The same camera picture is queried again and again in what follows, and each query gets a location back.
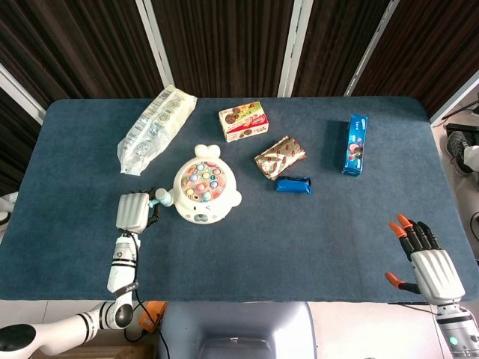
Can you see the left black-fingered robot hand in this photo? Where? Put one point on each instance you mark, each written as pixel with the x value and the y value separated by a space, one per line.
pixel 131 213

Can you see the right orange-tipped robot hand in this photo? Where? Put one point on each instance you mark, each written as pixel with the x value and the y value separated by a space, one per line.
pixel 436 273

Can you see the light blue toy hammer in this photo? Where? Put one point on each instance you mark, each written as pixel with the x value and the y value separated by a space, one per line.
pixel 164 197

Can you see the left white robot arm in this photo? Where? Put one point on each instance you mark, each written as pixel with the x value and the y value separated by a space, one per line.
pixel 121 273

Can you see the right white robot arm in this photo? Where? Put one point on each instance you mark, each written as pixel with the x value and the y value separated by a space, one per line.
pixel 456 333

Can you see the white fish toy game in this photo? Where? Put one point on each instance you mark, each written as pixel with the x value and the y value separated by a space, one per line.
pixel 204 202

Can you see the clear white plastic snack bag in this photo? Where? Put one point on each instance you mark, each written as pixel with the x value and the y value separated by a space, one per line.
pixel 153 129

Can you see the orange device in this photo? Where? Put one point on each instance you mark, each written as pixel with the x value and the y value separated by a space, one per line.
pixel 154 312

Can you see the grey sneaker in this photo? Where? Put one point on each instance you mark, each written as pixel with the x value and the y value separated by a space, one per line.
pixel 458 149

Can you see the blue table cloth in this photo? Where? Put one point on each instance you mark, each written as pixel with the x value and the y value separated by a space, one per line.
pixel 262 254

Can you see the brown cardboard box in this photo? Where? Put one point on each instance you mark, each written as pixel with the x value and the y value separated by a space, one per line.
pixel 93 352

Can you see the cream red cookie box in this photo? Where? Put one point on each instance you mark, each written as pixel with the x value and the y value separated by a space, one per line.
pixel 243 121

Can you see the blue Oreo box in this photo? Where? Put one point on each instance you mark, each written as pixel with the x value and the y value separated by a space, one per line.
pixel 355 146

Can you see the grey robot torso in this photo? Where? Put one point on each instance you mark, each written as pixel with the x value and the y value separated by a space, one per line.
pixel 235 325

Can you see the gold foil snack packet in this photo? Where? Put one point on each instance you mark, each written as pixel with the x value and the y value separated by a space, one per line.
pixel 280 157

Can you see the small blue foil packet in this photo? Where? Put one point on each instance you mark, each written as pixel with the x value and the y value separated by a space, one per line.
pixel 293 186

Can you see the white partition post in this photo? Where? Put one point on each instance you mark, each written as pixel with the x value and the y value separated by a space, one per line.
pixel 454 99
pixel 18 95
pixel 370 48
pixel 293 48
pixel 155 45

